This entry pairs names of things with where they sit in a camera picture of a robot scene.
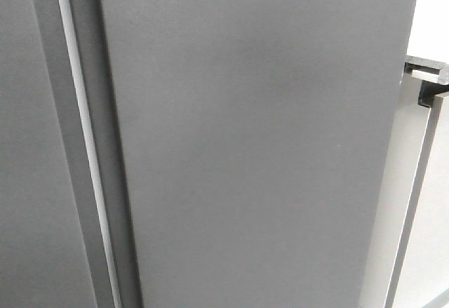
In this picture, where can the dark grey fridge door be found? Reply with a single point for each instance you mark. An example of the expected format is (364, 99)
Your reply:
(52, 249)
(251, 138)

